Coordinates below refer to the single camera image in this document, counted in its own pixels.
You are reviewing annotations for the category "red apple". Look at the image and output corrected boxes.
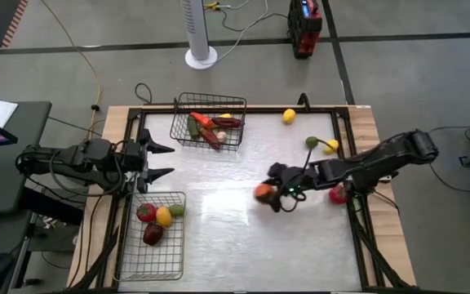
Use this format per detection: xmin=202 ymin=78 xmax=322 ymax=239
xmin=328 ymin=184 xmax=349 ymax=205

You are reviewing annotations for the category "black wire basket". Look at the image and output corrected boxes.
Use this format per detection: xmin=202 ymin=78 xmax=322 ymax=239
xmin=169 ymin=91 xmax=247 ymax=153

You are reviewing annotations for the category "yellow-orange mango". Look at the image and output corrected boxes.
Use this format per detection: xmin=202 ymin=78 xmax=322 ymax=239
xmin=155 ymin=205 xmax=174 ymax=229

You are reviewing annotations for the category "red chili pepper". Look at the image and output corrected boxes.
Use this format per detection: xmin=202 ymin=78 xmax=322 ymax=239
xmin=199 ymin=126 xmax=223 ymax=151

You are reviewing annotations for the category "dark purple eggplant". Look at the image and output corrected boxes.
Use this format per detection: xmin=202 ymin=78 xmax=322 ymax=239
xmin=211 ymin=116 xmax=246 ymax=130

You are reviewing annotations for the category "orange carrot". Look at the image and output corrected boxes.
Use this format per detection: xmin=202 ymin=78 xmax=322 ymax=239
xmin=188 ymin=111 xmax=216 ymax=130

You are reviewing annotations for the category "black looped cable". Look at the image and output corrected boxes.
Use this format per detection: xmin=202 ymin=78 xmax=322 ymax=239
xmin=134 ymin=82 xmax=153 ymax=105

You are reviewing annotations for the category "white floor cable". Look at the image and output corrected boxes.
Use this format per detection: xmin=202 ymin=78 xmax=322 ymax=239
xmin=202 ymin=0 xmax=279 ymax=66

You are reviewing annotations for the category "white tower fan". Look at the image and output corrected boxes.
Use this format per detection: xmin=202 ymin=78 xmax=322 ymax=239
xmin=180 ymin=0 xmax=219 ymax=70

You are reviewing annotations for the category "green cucumber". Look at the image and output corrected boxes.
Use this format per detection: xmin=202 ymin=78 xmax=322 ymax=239
xmin=187 ymin=115 xmax=202 ymax=140

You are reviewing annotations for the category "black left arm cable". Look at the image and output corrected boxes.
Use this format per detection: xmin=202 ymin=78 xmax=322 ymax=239
xmin=49 ymin=146 xmax=124 ymax=199

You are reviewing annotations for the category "orange fruit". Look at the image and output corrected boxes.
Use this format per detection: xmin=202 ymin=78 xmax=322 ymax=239
xmin=254 ymin=182 xmax=277 ymax=205

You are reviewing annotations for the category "long black floor cable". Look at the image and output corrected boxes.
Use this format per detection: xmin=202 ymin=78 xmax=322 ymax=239
xmin=426 ymin=125 xmax=470 ymax=193

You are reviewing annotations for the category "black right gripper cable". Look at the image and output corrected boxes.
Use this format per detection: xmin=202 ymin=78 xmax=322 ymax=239
xmin=279 ymin=137 xmax=336 ymax=214

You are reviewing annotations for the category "black metal table frame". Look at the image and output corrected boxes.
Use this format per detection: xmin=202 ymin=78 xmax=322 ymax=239
xmin=67 ymin=104 xmax=414 ymax=293

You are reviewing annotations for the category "black side desk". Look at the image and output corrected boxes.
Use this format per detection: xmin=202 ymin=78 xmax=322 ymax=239
xmin=0 ymin=100 xmax=53 ymax=216

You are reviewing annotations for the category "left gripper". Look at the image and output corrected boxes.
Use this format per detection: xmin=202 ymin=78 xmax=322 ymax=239
xmin=121 ymin=128 xmax=175 ymax=194

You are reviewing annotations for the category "silver wire basket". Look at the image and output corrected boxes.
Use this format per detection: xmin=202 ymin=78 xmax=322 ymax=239
xmin=112 ymin=190 xmax=188 ymax=283

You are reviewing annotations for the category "dark red round fruit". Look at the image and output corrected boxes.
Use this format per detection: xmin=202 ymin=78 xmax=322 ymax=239
xmin=142 ymin=222 xmax=164 ymax=247

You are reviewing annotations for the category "yellow floor cable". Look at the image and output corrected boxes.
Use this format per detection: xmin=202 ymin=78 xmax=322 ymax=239
xmin=40 ymin=0 xmax=102 ymax=142

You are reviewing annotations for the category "thin black floor cable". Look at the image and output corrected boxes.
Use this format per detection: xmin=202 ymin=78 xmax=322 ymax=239
xmin=217 ymin=7 xmax=290 ymax=33

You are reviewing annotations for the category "red tomato green stem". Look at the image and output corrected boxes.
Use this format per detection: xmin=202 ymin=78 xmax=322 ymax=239
xmin=135 ymin=203 xmax=157 ymax=224

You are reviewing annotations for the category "red black power station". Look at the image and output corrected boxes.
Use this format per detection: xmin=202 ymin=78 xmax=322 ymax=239
xmin=286 ymin=0 xmax=324 ymax=60

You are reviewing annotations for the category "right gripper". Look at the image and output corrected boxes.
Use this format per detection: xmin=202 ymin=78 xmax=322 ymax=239
xmin=266 ymin=159 xmax=328 ymax=213

